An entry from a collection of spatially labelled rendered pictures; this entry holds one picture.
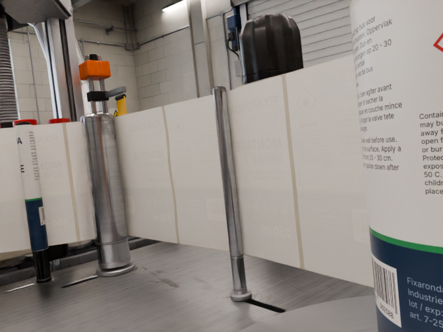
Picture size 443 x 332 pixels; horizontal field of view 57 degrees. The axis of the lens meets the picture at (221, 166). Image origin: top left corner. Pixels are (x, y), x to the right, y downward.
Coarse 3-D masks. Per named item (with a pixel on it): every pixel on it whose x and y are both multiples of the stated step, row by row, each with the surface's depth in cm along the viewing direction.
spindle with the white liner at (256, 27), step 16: (256, 16) 52; (272, 16) 52; (288, 16) 53; (256, 32) 52; (272, 32) 52; (288, 32) 52; (240, 48) 55; (256, 48) 52; (272, 48) 52; (288, 48) 52; (256, 64) 52; (272, 64) 52; (288, 64) 52; (256, 80) 53
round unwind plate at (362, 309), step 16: (320, 304) 30; (336, 304) 30; (352, 304) 30; (368, 304) 30; (272, 320) 29; (288, 320) 28; (304, 320) 28; (320, 320) 28; (336, 320) 28; (352, 320) 27; (368, 320) 27
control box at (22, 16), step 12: (0, 0) 66; (12, 0) 66; (24, 0) 67; (36, 0) 67; (48, 0) 68; (60, 0) 71; (12, 12) 71; (24, 12) 72; (36, 12) 73; (48, 12) 73; (60, 12) 74
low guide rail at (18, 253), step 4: (84, 240) 62; (68, 244) 60; (8, 252) 55; (12, 252) 55; (16, 252) 56; (20, 252) 56; (24, 252) 56; (28, 252) 57; (0, 256) 54; (4, 256) 55; (8, 256) 55; (12, 256) 55; (16, 256) 56; (0, 260) 54
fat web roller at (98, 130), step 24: (96, 120) 47; (96, 144) 47; (96, 168) 47; (96, 192) 47; (120, 192) 48; (96, 216) 48; (120, 216) 48; (96, 240) 48; (120, 240) 48; (120, 264) 48
